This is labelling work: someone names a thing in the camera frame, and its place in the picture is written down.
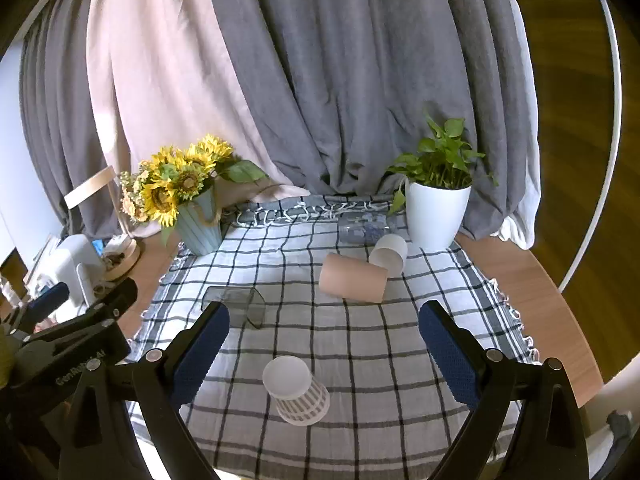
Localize dark grey square glass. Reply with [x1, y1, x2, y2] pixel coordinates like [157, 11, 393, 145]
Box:
[200, 286, 266, 330]

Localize white sheer curtain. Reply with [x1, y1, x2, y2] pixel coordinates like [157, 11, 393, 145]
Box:
[492, 7, 543, 251]

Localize green plant in white pot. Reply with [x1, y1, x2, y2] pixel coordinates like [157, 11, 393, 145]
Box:
[382, 109, 501, 250]

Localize grey curtain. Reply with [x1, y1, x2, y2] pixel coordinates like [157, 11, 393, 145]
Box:
[19, 0, 117, 238]
[204, 0, 542, 241]

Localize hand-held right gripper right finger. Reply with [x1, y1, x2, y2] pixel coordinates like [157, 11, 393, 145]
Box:
[418, 300, 592, 480]

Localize light blue ribbed vase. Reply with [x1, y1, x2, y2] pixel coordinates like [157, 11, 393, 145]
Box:
[175, 185, 224, 257]

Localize grey object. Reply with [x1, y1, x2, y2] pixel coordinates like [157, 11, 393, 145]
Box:
[604, 409, 635, 462]

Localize sunflower bouquet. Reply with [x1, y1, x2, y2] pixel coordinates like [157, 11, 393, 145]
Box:
[119, 133, 269, 247]

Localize white small appliance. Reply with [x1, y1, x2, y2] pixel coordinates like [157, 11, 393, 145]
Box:
[52, 234, 102, 309]

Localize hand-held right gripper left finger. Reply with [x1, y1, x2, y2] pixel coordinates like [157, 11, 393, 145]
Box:
[60, 301, 231, 480]

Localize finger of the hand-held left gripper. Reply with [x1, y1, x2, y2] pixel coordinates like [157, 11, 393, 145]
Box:
[9, 281, 71, 332]
[74, 277, 140, 327]

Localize white hoop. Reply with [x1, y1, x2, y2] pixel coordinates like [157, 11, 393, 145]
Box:
[556, 0, 624, 295]

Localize clear patterned glass cup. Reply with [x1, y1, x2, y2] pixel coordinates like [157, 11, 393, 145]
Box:
[337, 214, 399, 249]

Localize pink curtain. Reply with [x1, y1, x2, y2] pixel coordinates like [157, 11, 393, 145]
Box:
[86, 0, 312, 201]

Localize white ribbed plastic cup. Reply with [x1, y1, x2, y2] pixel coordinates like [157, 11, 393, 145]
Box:
[262, 356, 331, 427]

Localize plain white paper cup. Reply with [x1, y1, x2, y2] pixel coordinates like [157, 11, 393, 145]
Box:
[368, 234, 409, 278]

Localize checkered black white tablecloth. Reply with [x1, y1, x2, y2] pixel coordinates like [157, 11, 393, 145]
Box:
[125, 194, 542, 474]

